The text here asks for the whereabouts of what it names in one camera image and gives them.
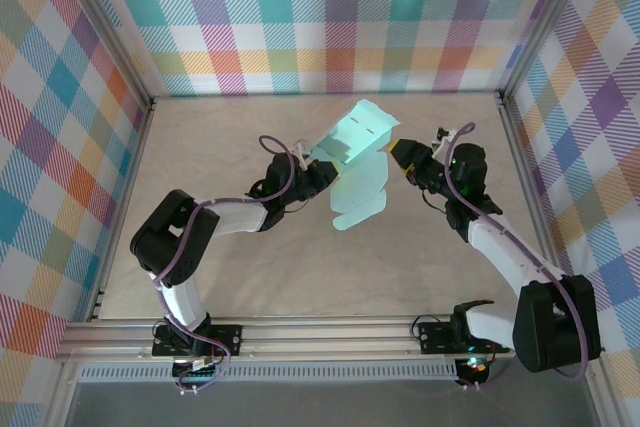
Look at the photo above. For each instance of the mint green paper box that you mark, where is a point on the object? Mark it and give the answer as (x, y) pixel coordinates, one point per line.
(360, 132)

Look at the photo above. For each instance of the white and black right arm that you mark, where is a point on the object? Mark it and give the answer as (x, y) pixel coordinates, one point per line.
(550, 317)

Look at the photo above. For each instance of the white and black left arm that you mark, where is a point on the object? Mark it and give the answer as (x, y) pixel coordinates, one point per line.
(175, 242)

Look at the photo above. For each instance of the green circuit board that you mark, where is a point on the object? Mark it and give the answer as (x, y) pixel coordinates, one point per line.
(197, 371)

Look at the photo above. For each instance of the small lit circuit board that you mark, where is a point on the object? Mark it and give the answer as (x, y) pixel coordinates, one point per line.
(474, 364)

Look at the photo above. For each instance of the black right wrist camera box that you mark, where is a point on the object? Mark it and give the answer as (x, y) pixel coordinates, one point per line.
(442, 136)

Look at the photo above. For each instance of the aluminium table side rail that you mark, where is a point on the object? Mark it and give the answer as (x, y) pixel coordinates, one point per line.
(527, 172)
(120, 212)

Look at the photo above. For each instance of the long aluminium mounting rail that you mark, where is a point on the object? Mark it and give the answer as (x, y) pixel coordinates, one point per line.
(325, 339)

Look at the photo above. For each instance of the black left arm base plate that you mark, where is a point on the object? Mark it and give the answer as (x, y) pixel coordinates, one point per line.
(225, 339)

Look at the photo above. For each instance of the aluminium frame post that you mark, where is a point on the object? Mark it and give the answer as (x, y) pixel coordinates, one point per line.
(105, 22)
(545, 22)

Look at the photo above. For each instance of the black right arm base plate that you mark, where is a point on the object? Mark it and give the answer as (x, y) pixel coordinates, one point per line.
(435, 337)

